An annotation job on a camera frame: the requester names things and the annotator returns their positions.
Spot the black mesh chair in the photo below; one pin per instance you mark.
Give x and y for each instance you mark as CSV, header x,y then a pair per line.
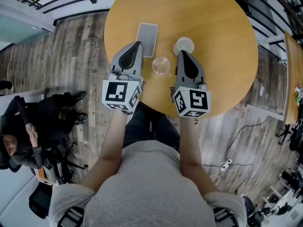
x,y
40,202

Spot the person's grey shirt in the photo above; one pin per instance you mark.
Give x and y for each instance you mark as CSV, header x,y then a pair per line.
x,y
151,185

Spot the person's right forearm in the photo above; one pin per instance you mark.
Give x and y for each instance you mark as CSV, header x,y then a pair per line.
x,y
191,155

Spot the orange grey device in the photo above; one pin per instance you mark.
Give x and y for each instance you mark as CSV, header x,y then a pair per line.
x,y
46,174

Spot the black office chair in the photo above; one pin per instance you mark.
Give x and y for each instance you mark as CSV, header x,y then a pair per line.
x,y
75,165
294,136

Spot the wooden table with white frame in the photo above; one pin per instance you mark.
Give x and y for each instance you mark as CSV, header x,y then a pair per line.
x,y
292,79

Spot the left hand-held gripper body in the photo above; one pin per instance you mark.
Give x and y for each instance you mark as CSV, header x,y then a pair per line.
x,y
114,92

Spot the clear glass cup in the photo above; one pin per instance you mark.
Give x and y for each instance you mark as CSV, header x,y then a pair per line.
x,y
161,65

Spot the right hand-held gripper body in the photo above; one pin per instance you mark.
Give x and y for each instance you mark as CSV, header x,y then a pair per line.
x,y
197,100

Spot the black shoe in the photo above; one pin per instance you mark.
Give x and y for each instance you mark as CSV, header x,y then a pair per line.
x,y
5,85

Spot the person's left forearm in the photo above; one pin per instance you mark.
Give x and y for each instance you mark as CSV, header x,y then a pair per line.
x,y
110,150

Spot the white radiator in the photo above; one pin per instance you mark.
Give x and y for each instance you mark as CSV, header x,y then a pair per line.
x,y
35,98

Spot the person's dark trousers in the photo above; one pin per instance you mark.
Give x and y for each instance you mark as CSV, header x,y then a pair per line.
x,y
163,129

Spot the white cup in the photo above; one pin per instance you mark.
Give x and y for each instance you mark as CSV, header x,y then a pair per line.
x,y
185,44

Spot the white desk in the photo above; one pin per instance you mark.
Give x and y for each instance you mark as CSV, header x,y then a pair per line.
x,y
281,207

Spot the grey rectangular tray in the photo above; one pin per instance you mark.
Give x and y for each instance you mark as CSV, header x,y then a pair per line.
x,y
148,35

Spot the pile of colourful small items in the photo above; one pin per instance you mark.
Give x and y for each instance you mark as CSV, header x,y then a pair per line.
x,y
298,96

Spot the white power strip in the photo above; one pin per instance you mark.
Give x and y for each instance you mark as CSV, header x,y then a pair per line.
x,y
226,164

